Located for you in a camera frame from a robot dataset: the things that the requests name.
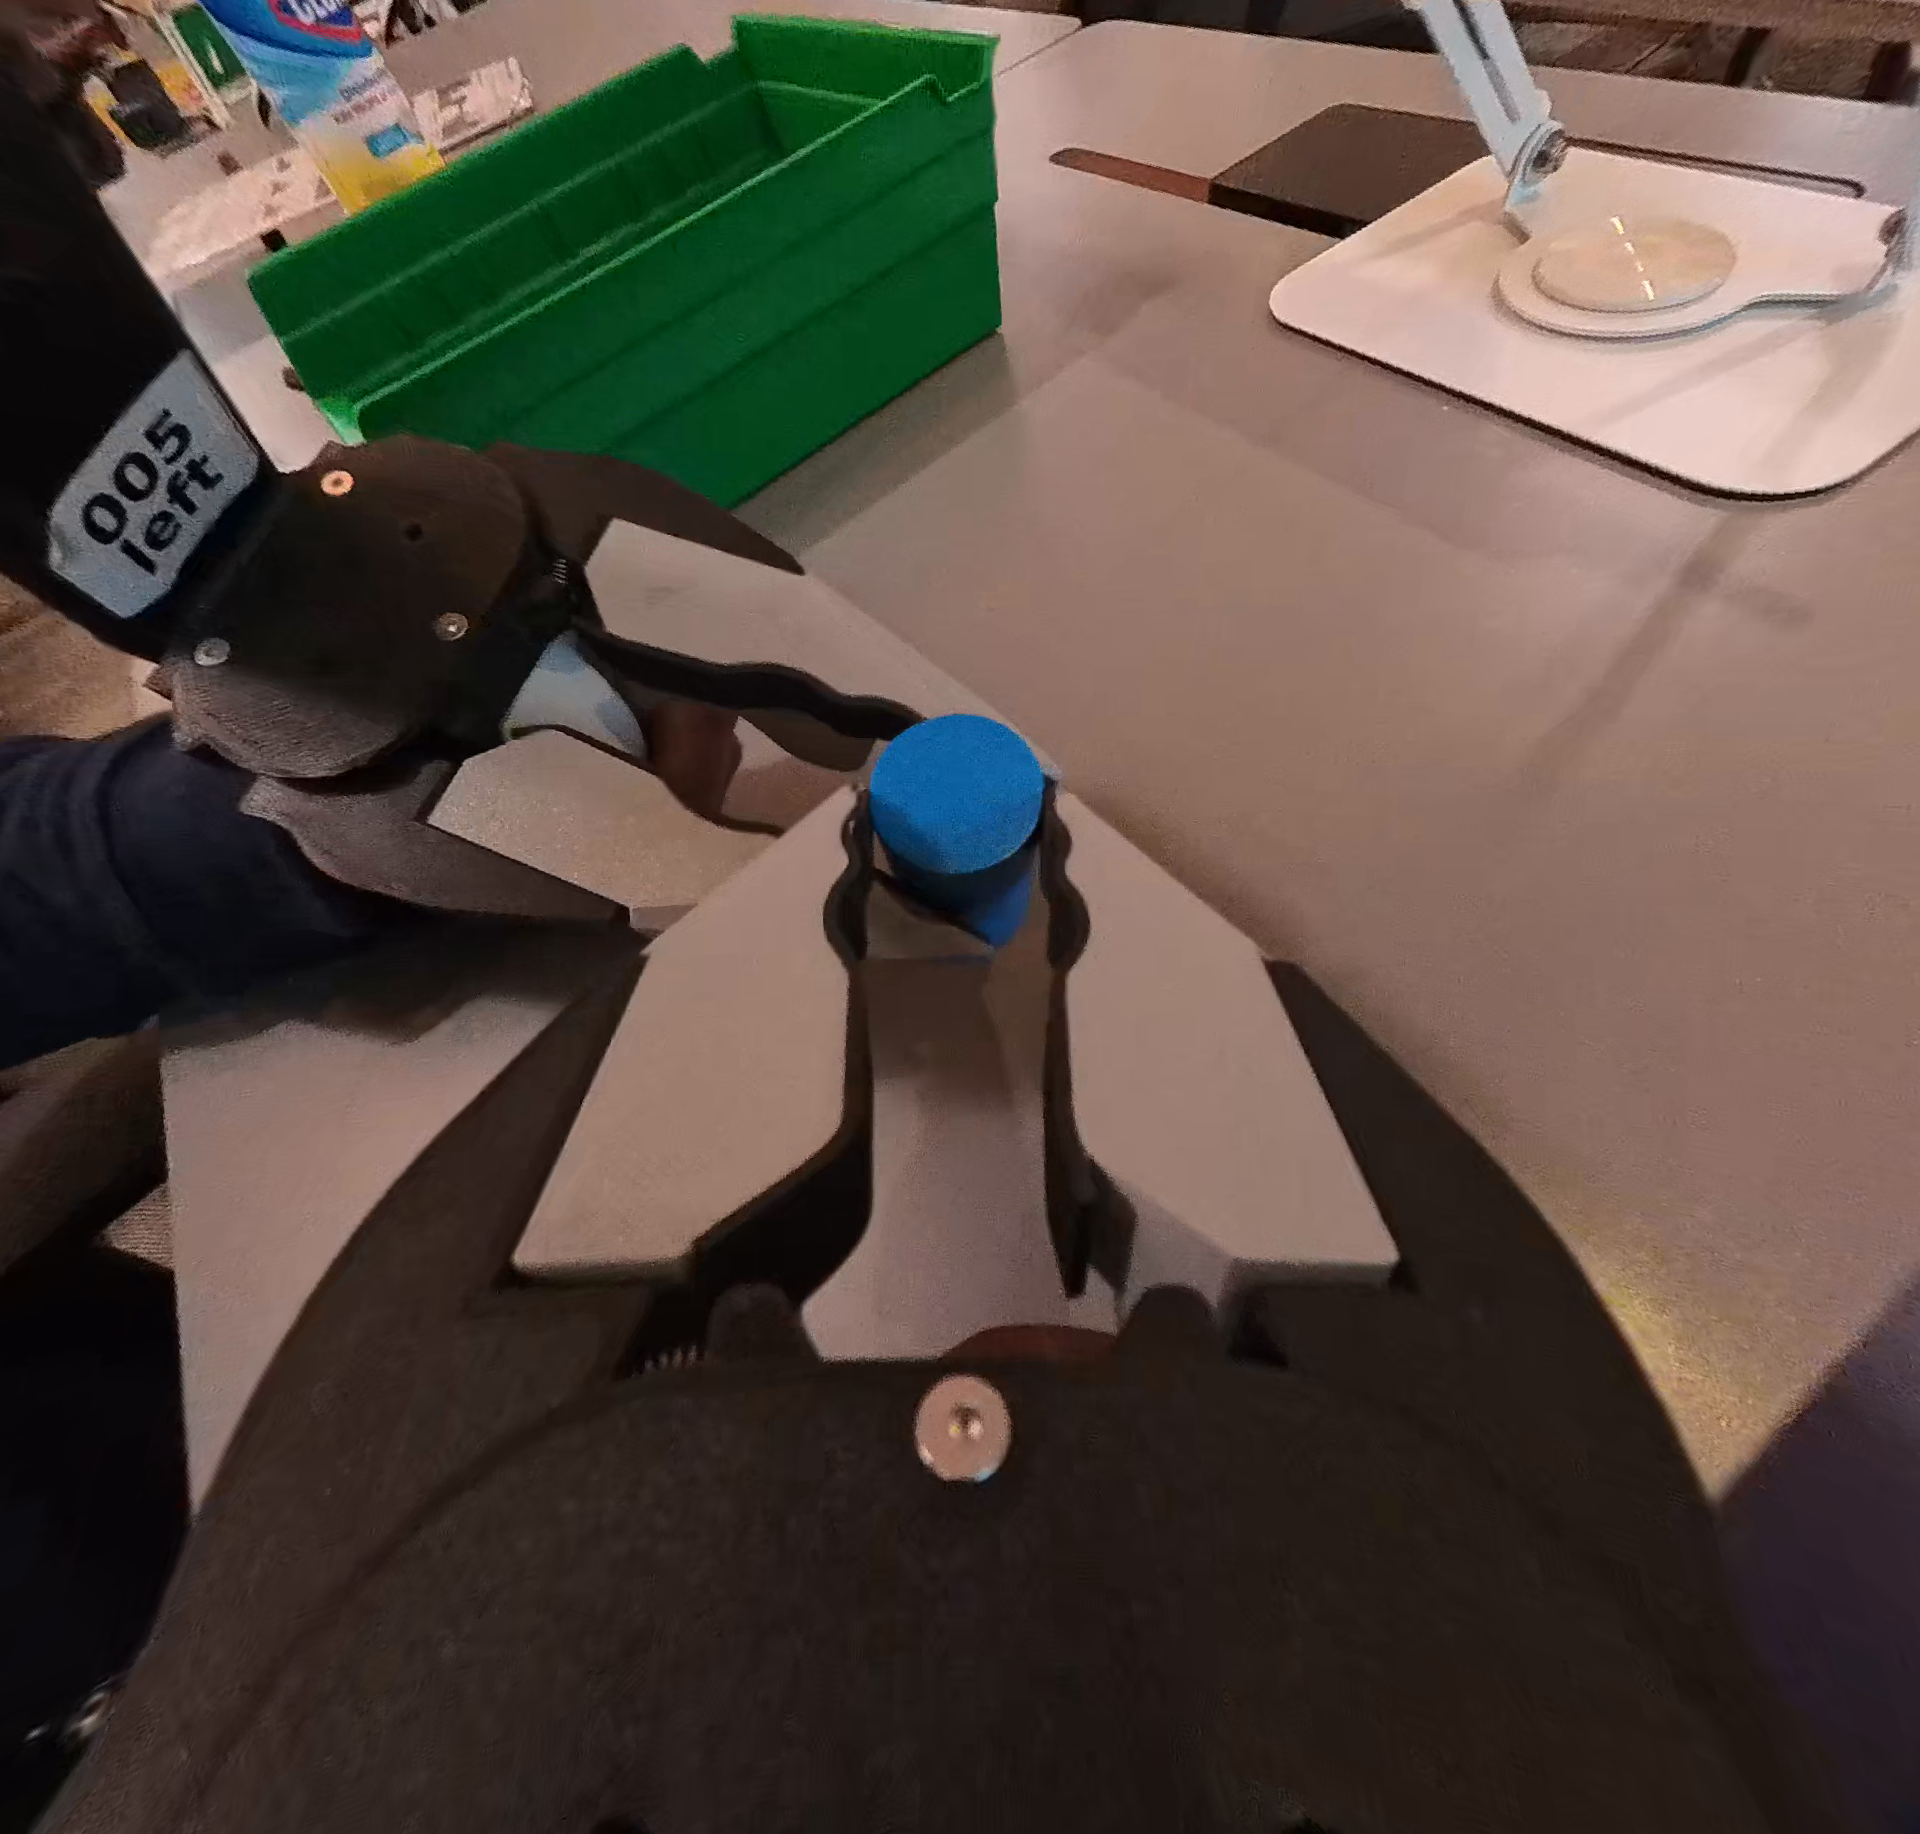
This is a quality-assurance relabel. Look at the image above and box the person's left hand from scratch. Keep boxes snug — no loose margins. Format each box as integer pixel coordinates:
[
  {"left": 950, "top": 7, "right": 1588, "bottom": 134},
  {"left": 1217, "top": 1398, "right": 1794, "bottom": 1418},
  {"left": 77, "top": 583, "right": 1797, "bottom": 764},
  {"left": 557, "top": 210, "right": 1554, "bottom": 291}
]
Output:
[{"left": 651, "top": 703, "right": 744, "bottom": 825}]

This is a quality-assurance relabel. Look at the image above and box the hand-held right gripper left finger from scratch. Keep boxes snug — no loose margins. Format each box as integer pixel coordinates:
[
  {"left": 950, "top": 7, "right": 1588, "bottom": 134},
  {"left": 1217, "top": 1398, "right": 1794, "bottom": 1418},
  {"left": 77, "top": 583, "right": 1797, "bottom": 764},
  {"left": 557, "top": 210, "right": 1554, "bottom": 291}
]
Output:
[{"left": 512, "top": 784, "right": 875, "bottom": 1303}]

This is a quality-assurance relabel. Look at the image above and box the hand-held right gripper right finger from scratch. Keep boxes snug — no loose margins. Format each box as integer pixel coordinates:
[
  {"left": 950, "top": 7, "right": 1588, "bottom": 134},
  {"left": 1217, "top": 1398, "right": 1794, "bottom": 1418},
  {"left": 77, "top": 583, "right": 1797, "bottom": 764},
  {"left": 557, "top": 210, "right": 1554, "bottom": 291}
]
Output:
[{"left": 1039, "top": 791, "right": 1403, "bottom": 1303}]

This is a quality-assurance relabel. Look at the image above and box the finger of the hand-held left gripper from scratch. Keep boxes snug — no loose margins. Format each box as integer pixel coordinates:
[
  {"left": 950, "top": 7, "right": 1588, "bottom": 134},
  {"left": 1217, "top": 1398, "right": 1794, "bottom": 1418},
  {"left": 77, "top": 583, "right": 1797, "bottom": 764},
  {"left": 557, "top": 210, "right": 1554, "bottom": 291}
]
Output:
[
  {"left": 576, "top": 519, "right": 1059, "bottom": 784},
  {"left": 426, "top": 736, "right": 820, "bottom": 938}
]

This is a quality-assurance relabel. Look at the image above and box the table cable hatch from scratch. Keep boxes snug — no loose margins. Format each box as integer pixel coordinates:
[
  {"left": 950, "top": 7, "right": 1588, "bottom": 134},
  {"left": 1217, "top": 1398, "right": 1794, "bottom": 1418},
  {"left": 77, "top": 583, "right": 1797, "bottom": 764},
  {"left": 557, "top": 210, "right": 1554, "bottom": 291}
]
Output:
[{"left": 1207, "top": 106, "right": 1488, "bottom": 236}]

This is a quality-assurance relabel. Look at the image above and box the person's left forearm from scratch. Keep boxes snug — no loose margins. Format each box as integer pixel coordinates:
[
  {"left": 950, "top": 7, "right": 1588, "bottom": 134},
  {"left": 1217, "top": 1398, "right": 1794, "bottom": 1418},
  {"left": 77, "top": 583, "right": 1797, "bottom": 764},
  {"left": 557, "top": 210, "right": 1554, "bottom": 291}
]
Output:
[{"left": 0, "top": 724, "right": 368, "bottom": 1072}]

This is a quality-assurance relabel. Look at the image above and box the disinfecting wipes canister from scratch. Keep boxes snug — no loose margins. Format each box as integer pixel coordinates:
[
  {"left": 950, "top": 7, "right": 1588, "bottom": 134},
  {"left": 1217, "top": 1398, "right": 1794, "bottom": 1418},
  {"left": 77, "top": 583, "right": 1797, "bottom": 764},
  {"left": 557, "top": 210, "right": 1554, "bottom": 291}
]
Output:
[{"left": 150, "top": 0, "right": 446, "bottom": 215}]

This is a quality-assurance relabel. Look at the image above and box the folded printed paper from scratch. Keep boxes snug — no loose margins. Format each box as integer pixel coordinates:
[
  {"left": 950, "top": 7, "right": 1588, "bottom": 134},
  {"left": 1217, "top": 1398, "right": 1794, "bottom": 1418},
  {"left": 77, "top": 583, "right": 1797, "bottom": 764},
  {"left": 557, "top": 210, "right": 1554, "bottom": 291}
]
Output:
[{"left": 405, "top": 57, "right": 537, "bottom": 141}]

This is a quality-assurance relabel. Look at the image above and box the blue wooden cylinder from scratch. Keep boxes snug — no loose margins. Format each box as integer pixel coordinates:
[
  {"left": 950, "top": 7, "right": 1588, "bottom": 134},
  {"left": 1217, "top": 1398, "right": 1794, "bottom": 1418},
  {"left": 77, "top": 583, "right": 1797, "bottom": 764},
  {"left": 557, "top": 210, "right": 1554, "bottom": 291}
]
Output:
[{"left": 868, "top": 715, "right": 1046, "bottom": 949}]

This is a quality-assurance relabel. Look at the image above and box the green plastic bin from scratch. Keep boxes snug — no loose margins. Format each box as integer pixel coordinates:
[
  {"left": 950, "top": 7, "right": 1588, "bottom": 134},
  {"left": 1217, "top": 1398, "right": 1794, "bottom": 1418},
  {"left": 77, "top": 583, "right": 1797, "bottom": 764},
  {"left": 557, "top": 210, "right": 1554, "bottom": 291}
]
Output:
[{"left": 245, "top": 14, "right": 1004, "bottom": 507}]

